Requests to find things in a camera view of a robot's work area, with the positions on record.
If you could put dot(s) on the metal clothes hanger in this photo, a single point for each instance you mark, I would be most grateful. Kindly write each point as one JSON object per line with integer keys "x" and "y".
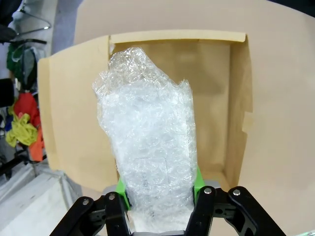
{"x": 37, "y": 28}

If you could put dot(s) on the long bubble-wrapped white clock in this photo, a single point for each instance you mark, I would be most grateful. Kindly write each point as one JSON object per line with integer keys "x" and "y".
{"x": 147, "y": 123}

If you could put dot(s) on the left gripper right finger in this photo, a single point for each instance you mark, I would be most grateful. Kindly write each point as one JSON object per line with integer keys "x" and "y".
{"x": 221, "y": 216}

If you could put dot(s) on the open brown cardboard box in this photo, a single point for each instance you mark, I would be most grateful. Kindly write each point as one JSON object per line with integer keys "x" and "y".
{"x": 214, "y": 98}

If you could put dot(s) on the green garment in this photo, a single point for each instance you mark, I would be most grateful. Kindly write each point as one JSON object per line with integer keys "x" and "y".
{"x": 19, "y": 59}

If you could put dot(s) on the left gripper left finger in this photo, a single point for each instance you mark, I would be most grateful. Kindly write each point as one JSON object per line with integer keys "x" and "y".
{"x": 113, "y": 216}

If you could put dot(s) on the orange garment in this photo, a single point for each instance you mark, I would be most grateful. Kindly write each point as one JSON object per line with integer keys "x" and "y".
{"x": 37, "y": 147}

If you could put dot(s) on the yellow-green cloth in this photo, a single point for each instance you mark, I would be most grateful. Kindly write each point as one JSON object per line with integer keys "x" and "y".
{"x": 19, "y": 132}

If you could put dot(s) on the white fabric cover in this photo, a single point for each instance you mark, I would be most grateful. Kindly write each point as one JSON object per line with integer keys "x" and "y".
{"x": 29, "y": 204}

